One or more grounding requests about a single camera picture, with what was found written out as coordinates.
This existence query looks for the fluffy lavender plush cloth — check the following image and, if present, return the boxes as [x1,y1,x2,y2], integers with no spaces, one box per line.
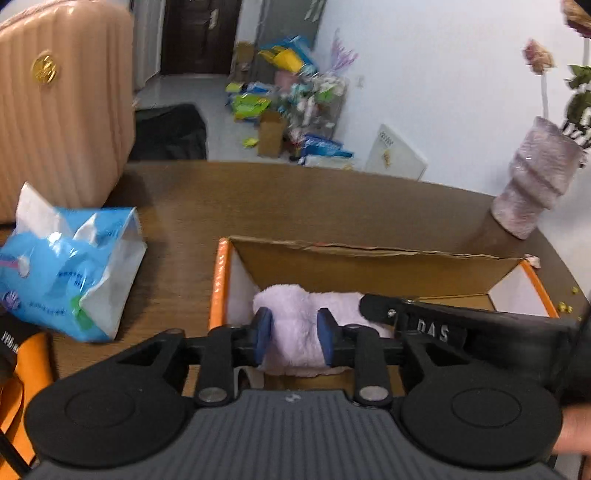
[226,284,393,378]

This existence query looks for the right hand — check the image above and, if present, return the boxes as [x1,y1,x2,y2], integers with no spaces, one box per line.
[553,405,591,456]

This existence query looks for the yellow crumbs on table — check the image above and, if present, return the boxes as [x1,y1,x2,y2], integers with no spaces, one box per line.
[556,286,580,314]

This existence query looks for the orange red cardboard box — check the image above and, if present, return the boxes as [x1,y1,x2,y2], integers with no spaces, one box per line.
[208,235,562,398]

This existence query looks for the small crumpled paper scrap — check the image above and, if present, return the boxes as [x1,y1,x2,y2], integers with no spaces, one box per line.
[524,254,541,270]

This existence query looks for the pinkish ceramic vase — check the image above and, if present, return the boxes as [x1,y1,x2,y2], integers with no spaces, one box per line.
[491,116,586,240]

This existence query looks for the brown cardboard box on floor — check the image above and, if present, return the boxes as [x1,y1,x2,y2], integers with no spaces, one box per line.
[257,110,287,158]

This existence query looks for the blue tissue pack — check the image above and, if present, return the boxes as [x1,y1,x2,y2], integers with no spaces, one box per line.
[1,184,147,343]

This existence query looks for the black bag on floor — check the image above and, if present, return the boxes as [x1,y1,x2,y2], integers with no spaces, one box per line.
[128,103,207,161]

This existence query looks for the dark entrance door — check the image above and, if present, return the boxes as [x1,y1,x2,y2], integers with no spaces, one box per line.
[160,0,242,75]

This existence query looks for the grey refrigerator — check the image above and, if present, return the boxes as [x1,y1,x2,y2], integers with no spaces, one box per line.
[252,0,327,83]

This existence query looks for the pink ribbed suitcase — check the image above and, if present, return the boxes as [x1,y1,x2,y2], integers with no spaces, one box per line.
[1,1,135,223]

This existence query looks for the dried pink flower bouquet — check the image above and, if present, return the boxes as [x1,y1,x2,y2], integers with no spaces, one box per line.
[522,0,590,151]

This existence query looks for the white board leaning on wall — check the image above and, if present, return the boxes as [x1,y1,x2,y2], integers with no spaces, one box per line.
[365,124,428,181]

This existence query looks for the cluttered wire rack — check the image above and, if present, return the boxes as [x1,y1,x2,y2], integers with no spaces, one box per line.
[225,32,358,168]

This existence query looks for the orange strap with black label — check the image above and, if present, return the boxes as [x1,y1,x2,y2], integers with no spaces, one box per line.
[0,317,57,468]

